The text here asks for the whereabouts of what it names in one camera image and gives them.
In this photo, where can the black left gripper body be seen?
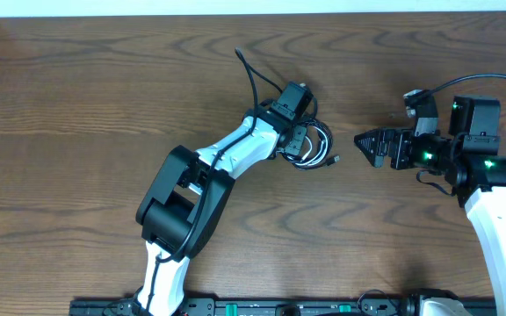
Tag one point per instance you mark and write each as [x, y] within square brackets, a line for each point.
[297, 140]

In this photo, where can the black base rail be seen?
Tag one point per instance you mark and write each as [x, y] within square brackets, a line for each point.
[372, 302]

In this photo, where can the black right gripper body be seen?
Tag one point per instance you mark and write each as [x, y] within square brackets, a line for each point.
[405, 151]

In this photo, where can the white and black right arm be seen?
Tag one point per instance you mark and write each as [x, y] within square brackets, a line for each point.
[467, 158]

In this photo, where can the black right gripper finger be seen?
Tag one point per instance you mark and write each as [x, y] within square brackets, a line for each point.
[367, 139]
[372, 153]

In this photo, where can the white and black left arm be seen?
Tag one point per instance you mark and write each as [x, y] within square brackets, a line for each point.
[183, 205]

